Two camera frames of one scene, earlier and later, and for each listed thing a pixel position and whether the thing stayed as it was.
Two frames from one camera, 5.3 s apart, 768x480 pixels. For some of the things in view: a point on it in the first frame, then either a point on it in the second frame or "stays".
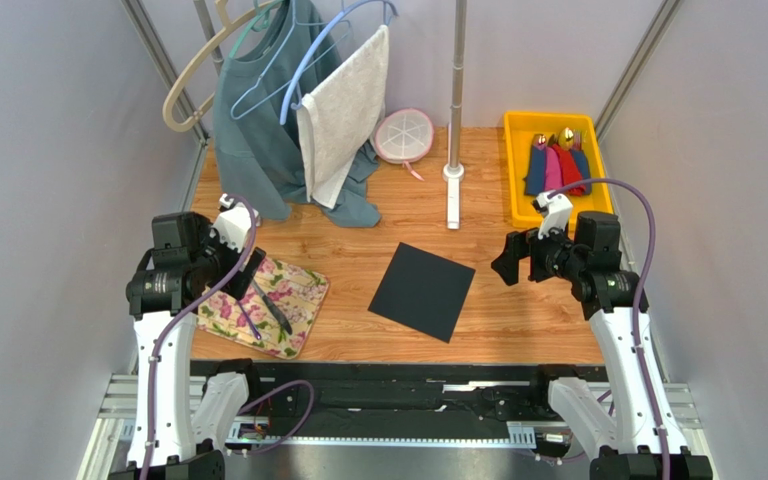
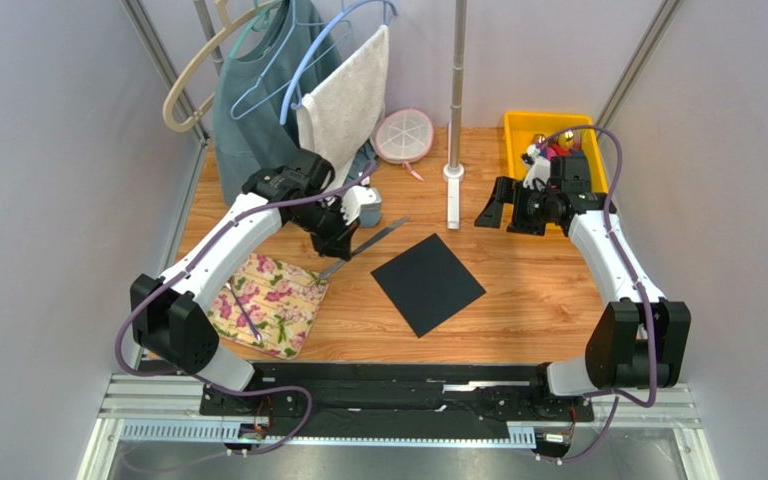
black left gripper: x=239 y=282 to x=339 y=245
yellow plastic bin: x=520 y=129 stays
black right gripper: x=534 y=253 to x=520 y=211
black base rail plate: x=405 y=400 stays
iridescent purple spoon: x=257 y=334 stays
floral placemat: x=278 y=316 stays
